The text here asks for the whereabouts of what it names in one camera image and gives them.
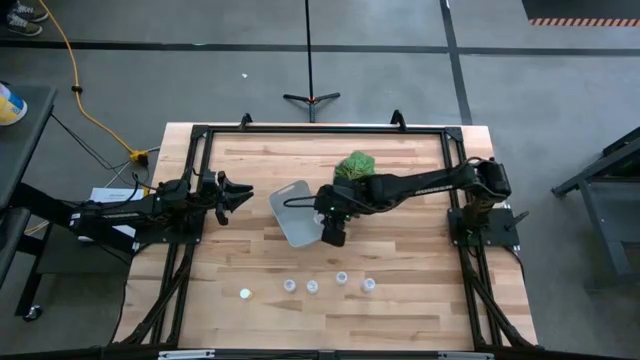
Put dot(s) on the person's shoe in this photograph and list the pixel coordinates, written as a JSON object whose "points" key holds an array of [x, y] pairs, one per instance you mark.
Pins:
{"points": [[31, 11], [22, 24]]}

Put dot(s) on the white plastic basket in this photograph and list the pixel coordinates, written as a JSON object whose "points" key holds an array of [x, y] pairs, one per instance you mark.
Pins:
{"points": [[295, 220]]}

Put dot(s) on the black side table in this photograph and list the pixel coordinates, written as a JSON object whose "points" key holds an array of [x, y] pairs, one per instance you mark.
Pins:
{"points": [[25, 145]]}

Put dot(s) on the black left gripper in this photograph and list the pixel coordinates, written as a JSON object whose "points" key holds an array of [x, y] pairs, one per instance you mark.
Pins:
{"points": [[214, 190]]}

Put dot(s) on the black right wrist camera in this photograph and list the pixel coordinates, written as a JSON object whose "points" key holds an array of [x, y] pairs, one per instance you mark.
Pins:
{"points": [[334, 234]]}

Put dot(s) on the white paper sheet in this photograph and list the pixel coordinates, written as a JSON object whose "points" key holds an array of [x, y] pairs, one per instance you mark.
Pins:
{"points": [[115, 195]]}

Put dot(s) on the yellow and blue container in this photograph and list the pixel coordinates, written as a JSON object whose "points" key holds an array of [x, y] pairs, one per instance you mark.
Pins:
{"points": [[9, 107]]}

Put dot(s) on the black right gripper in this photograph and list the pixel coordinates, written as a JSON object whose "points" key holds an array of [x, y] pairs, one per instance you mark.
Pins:
{"points": [[337, 202]]}

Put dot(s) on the yellow pill bottle white cap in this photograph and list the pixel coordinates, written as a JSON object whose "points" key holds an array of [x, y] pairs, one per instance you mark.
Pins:
{"points": [[245, 293]]}

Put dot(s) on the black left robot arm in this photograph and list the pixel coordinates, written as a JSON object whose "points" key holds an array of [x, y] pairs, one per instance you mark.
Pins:
{"points": [[125, 215]]}

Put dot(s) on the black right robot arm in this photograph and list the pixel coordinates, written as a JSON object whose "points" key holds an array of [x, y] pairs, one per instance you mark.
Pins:
{"points": [[425, 182]]}

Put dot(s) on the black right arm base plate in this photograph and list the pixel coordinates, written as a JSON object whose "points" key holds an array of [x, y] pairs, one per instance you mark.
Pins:
{"points": [[500, 227]]}

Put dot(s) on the black mat with orange stripes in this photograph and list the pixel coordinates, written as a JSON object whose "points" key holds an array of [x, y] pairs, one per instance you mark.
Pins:
{"points": [[575, 10]]}

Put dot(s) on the black tripod stand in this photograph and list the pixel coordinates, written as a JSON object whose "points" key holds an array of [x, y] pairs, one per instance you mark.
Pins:
{"points": [[311, 97]]}

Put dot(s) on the clear plastic pill bottle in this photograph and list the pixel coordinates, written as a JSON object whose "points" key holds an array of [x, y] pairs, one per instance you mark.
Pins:
{"points": [[341, 278], [312, 286], [289, 285], [368, 285]]}

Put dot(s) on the black aluminium table frame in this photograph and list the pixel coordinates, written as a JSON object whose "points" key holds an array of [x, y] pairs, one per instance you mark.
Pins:
{"points": [[325, 130]]}

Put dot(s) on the black metal cart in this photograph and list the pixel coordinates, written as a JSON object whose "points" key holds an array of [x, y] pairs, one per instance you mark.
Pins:
{"points": [[600, 200]]}

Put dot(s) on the succulent plant in white pot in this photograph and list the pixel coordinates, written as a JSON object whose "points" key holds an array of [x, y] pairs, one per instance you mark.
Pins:
{"points": [[356, 165]]}

